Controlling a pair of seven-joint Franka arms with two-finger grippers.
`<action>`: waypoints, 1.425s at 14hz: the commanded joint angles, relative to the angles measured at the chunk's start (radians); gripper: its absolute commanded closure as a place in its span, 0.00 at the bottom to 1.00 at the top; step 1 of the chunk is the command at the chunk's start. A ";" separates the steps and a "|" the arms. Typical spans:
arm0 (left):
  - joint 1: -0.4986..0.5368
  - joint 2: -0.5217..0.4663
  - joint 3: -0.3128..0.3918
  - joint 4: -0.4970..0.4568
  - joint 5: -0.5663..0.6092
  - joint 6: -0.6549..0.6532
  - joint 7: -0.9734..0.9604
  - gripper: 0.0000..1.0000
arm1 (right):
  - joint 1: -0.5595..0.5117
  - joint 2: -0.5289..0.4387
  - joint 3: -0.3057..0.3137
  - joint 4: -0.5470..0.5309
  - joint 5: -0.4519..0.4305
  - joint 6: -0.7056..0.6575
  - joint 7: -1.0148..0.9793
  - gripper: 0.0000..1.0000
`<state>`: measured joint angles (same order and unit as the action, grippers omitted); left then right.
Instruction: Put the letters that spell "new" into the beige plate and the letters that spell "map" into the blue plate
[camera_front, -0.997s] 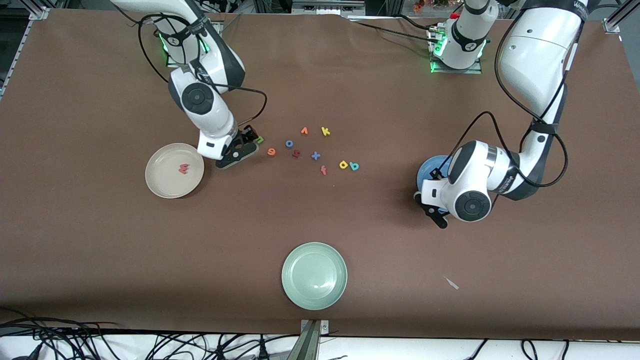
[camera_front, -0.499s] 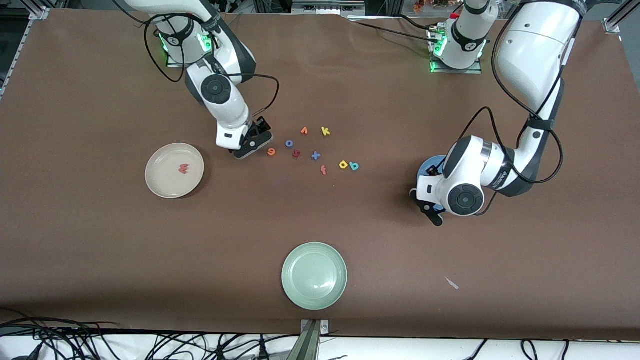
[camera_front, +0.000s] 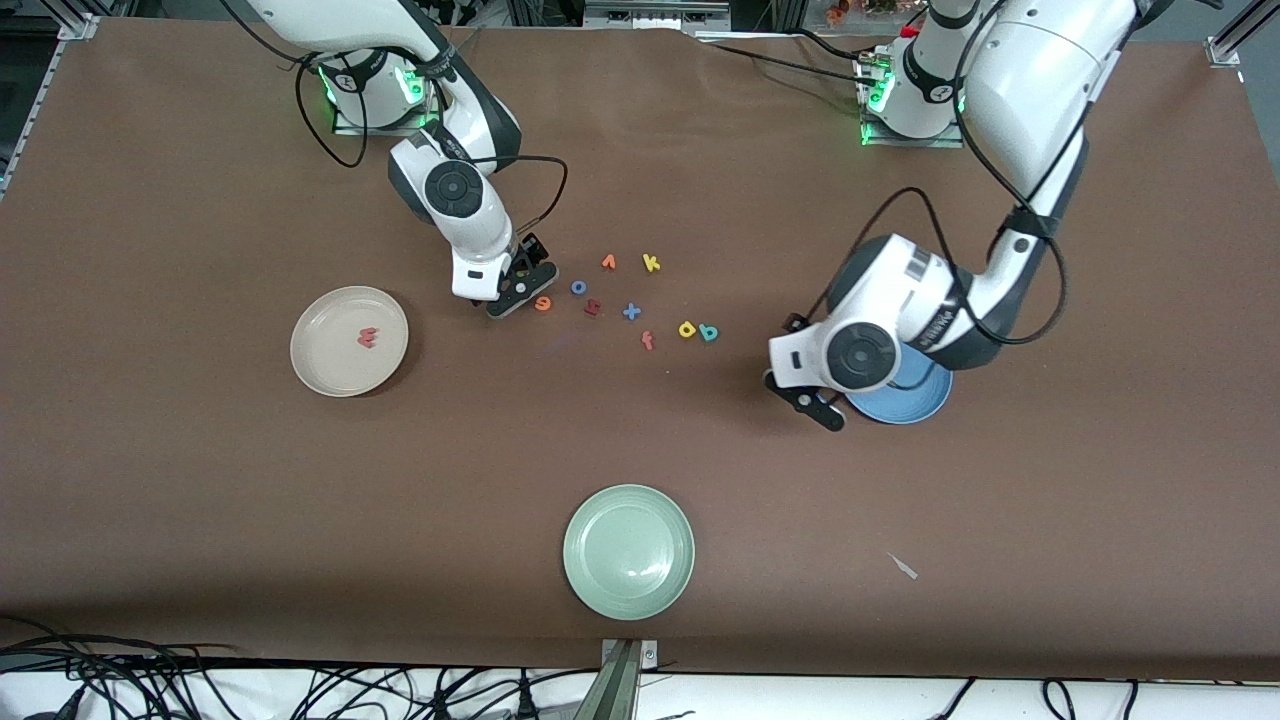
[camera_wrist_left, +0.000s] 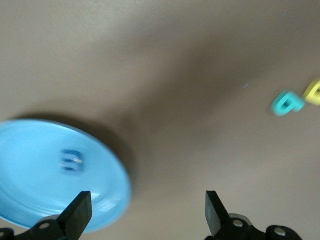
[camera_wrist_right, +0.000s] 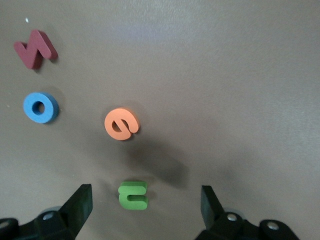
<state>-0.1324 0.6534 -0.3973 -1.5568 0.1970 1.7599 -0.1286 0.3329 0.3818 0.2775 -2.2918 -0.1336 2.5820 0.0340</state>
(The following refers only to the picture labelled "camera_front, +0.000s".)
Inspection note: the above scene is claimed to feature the blue round plate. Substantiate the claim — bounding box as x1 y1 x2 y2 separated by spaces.
845 345 954 425

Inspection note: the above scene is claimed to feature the beige round plate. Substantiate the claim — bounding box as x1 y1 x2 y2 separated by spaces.
290 286 410 398

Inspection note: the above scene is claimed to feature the pale green round plate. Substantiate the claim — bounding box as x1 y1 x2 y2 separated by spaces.
562 484 696 621

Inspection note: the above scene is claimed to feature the brown paper table cover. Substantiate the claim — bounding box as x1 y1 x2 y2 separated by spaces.
0 17 1280 683

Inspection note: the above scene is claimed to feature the aluminium corner profile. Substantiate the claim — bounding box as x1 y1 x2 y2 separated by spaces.
1204 0 1280 69

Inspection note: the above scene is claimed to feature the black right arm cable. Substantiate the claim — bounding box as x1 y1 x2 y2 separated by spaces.
293 55 570 239

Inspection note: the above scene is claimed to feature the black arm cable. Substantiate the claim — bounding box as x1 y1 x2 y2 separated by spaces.
293 55 570 239
800 0 1070 347

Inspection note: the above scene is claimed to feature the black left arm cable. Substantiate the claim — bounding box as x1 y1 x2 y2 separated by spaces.
800 0 1070 347

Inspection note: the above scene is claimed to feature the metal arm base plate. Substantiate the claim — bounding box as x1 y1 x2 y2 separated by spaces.
332 42 448 137
855 55 967 150

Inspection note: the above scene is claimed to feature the black cable across table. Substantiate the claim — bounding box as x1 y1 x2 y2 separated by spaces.
698 28 883 89

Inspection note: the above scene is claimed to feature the aluminium frame crossbar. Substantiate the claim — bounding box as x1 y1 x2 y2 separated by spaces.
583 0 733 32

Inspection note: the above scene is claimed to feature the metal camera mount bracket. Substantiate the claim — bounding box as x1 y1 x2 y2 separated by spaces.
574 638 660 720

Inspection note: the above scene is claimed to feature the black floor cable bundle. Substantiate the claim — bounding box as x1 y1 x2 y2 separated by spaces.
0 613 601 720

